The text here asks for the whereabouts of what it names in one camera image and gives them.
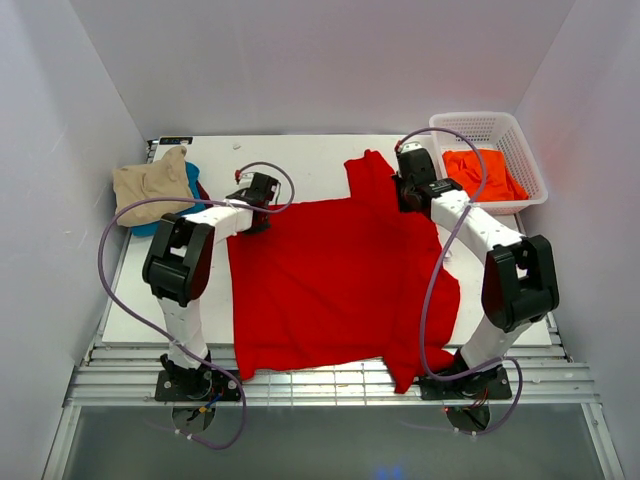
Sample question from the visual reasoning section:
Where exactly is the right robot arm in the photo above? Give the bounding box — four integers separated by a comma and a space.
393, 142, 559, 391

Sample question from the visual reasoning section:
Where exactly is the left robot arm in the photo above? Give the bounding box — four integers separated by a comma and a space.
142, 173, 279, 397

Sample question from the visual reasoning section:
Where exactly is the orange t shirt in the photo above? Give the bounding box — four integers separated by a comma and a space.
442, 149, 529, 202

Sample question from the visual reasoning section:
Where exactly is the dark red folded t shirt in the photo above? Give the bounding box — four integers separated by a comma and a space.
196, 182, 210, 200

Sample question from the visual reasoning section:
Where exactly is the beige folded t shirt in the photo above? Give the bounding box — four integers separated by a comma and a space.
112, 145, 194, 227

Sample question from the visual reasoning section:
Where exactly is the white plastic basket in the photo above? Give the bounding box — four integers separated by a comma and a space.
429, 111, 548, 215

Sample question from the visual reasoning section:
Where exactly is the blue label sticker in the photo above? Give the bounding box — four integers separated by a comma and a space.
158, 136, 193, 146

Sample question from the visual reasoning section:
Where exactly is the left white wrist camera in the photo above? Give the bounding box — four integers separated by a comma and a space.
235, 170, 256, 189

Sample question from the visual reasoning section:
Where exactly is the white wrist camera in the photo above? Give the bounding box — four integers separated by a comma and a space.
235, 170, 256, 189
396, 141, 423, 154

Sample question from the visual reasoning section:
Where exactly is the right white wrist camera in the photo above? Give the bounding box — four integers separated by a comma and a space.
396, 141, 423, 154

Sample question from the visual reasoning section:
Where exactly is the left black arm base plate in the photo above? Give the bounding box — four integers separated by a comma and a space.
154, 370, 241, 403

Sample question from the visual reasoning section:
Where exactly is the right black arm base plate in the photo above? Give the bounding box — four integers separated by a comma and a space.
415, 366, 512, 400

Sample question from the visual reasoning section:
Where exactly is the aluminium frame rail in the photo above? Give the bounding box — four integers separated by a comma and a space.
66, 345, 599, 407

